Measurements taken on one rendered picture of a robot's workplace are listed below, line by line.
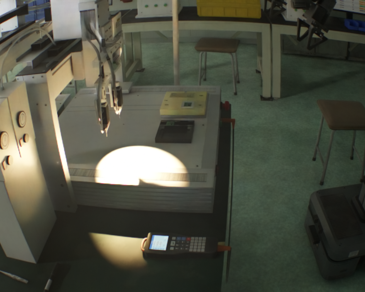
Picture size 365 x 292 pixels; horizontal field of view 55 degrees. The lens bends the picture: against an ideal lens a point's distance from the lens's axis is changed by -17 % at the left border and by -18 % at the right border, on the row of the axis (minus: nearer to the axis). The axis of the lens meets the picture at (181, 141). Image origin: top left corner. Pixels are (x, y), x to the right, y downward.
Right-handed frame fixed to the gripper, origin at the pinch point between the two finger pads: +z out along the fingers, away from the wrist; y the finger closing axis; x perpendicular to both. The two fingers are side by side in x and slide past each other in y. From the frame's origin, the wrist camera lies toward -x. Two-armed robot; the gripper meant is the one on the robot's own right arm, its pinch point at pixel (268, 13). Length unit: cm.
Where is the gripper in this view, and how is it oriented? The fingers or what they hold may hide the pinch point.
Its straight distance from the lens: 167.3
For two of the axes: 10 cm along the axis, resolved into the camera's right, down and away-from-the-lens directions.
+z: -4.6, 7.8, 4.3
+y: 0.4, 5.0, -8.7
